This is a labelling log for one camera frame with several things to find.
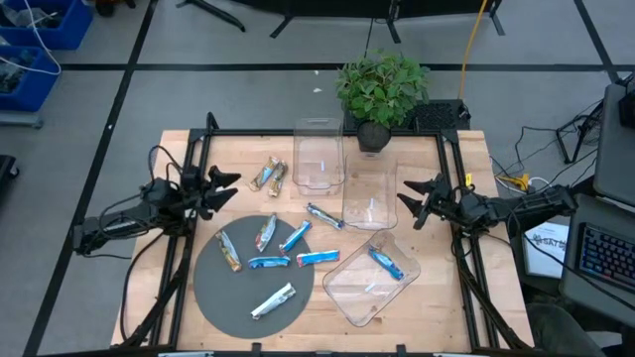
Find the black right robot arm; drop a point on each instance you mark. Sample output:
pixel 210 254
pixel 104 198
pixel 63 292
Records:
pixel 536 203

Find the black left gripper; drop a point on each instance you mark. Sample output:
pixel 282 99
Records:
pixel 191 191

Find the blue white granola bar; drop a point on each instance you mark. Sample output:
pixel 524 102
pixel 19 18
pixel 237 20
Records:
pixel 266 233

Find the white green granola bar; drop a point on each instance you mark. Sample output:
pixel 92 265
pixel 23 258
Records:
pixel 273 301

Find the person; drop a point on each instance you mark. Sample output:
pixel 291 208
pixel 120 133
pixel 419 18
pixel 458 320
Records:
pixel 565 332

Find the black device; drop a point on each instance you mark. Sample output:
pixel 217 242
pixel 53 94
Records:
pixel 627 109

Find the yellow tag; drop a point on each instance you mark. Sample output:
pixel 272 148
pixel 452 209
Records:
pixel 469 178

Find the dark blue green granola bar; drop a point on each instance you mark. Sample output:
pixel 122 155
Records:
pixel 325 216

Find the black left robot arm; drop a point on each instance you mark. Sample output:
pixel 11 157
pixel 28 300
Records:
pixel 119 223

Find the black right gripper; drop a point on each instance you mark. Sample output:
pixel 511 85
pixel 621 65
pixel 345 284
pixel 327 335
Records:
pixel 446 201

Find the green plant in black pot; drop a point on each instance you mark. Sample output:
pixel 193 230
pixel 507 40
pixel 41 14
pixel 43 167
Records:
pixel 382 89

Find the backlit black keyboard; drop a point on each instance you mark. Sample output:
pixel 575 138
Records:
pixel 607 255

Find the blue plastic crate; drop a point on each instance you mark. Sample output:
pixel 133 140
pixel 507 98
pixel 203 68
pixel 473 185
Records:
pixel 39 89
pixel 74 30

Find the light blue red granola bar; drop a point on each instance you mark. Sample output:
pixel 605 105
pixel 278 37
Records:
pixel 318 258
pixel 295 237
pixel 268 262

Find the clear plastic bin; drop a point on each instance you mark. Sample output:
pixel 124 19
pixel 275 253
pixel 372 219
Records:
pixel 317 149
pixel 369 178
pixel 357 302

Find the yellow plug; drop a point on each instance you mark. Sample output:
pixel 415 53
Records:
pixel 518 181

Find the grey keyboard tray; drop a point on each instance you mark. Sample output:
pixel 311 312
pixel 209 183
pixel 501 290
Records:
pixel 575 297

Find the white paper box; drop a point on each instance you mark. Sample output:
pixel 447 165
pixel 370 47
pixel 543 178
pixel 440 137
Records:
pixel 546 263

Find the black stand bracket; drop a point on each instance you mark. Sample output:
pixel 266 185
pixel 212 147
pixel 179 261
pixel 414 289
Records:
pixel 563 144

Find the grey laptop lid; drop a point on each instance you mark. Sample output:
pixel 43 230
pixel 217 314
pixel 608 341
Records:
pixel 615 149

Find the black perforated box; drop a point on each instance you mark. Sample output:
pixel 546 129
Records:
pixel 439 116

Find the black light stand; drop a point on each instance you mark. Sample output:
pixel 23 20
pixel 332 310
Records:
pixel 218 15

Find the grey dolly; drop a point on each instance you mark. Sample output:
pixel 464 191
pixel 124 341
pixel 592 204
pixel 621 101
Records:
pixel 20 119

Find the black curtain partition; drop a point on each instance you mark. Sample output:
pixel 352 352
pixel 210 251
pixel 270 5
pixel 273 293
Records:
pixel 347 6

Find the round grey woven placemat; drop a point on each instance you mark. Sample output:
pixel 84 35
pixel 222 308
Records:
pixel 233 302

